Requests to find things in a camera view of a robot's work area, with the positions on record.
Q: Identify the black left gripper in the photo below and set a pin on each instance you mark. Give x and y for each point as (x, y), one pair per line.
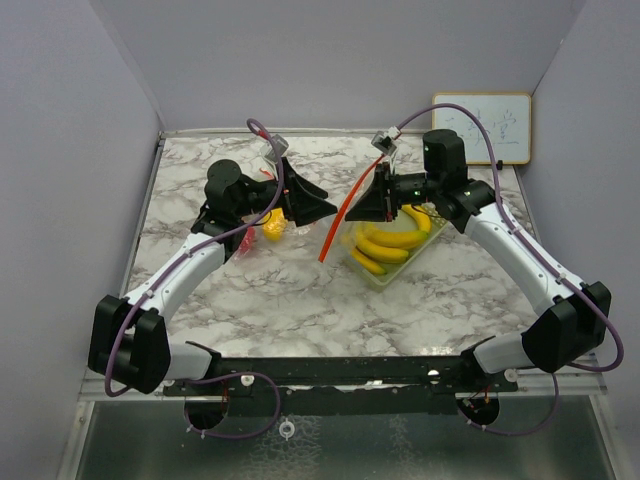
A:
(303, 200)

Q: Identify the red toy apple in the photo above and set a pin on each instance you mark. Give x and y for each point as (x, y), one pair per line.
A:
(247, 242)

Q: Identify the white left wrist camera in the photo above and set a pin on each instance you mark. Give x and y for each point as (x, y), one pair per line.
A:
(275, 149)

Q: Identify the clear orange-zip bag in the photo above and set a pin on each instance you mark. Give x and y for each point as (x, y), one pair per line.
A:
(373, 197)
(260, 225)

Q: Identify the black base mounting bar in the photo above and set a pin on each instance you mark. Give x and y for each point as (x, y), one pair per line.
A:
(338, 386)

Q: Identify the yellow toy banana bunch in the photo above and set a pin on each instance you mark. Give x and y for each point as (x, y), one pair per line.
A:
(374, 248)

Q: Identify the pale green perforated basket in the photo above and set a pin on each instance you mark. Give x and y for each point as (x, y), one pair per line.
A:
(439, 225)

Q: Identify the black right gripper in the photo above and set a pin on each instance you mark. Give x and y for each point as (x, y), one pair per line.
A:
(376, 205)

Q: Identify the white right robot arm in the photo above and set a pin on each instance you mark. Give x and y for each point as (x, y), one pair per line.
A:
(570, 312)

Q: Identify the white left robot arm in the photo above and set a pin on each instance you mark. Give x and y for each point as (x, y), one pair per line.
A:
(129, 342)

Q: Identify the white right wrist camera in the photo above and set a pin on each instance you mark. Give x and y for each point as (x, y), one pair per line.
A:
(385, 141)

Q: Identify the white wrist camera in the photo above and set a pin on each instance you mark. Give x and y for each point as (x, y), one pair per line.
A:
(385, 141)
(275, 149)

